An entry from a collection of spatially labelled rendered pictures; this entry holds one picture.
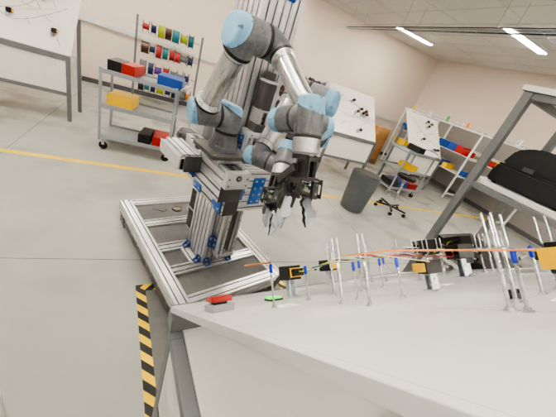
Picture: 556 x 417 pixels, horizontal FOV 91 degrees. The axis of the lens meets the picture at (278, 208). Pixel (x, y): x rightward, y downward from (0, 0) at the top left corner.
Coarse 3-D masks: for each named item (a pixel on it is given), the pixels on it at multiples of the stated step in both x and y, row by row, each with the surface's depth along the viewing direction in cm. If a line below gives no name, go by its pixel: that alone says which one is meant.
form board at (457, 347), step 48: (336, 288) 94; (384, 288) 80; (480, 288) 62; (528, 288) 56; (240, 336) 42; (288, 336) 36; (336, 336) 34; (384, 336) 32; (432, 336) 30; (480, 336) 29; (528, 336) 27; (336, 384) 24; (384, 384) 20; (432, 384) 19; (480, 384) 19; (528, 384) 18
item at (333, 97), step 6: (312, 84) 120; (318, 84) 120; (312, 90) 119; (318, 90) 119; (324, 90) 119; (330, 90) 119; (336, 90) 120; (324, 96) 118; (330, 96) 118; (336, 96) 119; (330, 102) 118; (336, 102) 121; (330, 108) 120; (336, 108) 126; (330, 114) 122; (324, 144) 161
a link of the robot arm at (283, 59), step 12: (276, 36) 96; (276, 48) 96; (288, 48) 96; (276, 60) 97; (288, 60) 95; (288, 72) 93; (300, 72) 94; (288, 84) 93; (300, 84) 91; (324, 120) 86; (324, 132) 87
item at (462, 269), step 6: (444, 246) 93; (450, 246) 91; (456, 246) 89; (462, 246) 90; (468, 246) 91; (450, 252) 93; (456, 252) 93; (462, 252) 89; (468, 252) 90; (480, 252) 94; (450, 258) 92; (456, 258) 90; (462, 258) 89; (462, 264) 90; (462, 270) 92; (456, 276) 92; (462, 276) 90; (468, 276) 88
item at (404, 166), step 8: (392, 144) 572; (408, 152) 538; (416, 152) 562; (424, 152) 561; (384, 160) 588; (400, 160) 596; (400, 168) 550; (408, 168) 576; (416, 168) 577; (384, 176) 593; (392, 176) 608; (424, 176) 592; (384, 184) 584; (392, 184) 566; (400, 184) 588; (408, 184) 596
